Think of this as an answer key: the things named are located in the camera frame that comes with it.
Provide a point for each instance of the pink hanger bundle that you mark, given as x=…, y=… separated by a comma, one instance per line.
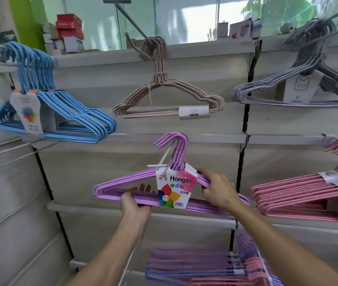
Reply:
x=291, y=181
x=291, y=212

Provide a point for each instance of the rose gold metal hanger bundle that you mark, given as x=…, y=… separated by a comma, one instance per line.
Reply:
x=194, y=111

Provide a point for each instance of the grey hanger bundle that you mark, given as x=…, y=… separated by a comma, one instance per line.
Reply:
x=301, y=87
x=261, y=84
x=336, y=83

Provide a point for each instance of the white display rack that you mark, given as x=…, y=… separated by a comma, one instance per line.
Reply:
x=97, y=80

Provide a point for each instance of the white box with red print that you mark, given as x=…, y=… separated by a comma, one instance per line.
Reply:
x=240, y=29

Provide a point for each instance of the light blue hanger bundle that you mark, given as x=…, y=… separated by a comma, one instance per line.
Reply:
x=27, y=113
x=79, y=116

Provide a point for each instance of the person's right forearm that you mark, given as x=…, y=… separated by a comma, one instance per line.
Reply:
x=285, y=256

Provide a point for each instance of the stack of red white boxes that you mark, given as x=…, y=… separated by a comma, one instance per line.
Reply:
x=69, y=26

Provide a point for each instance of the person's left forearm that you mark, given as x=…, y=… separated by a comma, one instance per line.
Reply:
x=112, y=253

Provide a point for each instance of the green white printed packs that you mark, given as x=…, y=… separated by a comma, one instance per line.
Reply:
x=0, y=40

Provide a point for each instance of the person's right hand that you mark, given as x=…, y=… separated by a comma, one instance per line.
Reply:
x=219, y=193

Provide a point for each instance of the row of pink hangers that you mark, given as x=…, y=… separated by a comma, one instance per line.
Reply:
x=255, y=265

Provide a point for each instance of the person's left hand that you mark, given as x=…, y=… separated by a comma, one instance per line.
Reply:
x=136, y=211

